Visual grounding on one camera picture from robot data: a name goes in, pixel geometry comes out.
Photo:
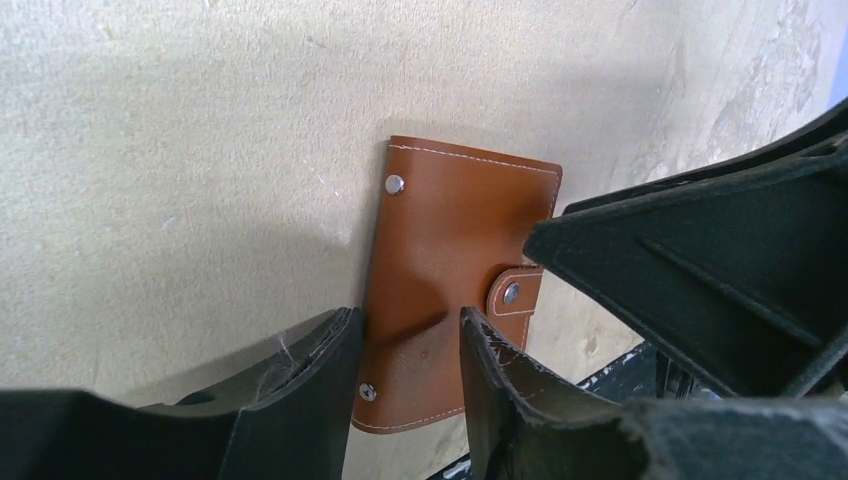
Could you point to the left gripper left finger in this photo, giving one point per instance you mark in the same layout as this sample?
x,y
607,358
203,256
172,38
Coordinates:
x,y
285,417

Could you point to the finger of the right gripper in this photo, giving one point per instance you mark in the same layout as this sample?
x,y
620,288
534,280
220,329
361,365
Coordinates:
x,y
737,271

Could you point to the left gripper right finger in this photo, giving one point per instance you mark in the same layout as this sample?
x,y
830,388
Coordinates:
x,y
724,439

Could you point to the brown leather card holder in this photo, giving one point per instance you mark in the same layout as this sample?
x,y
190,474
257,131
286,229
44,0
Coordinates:
x,y
451,225

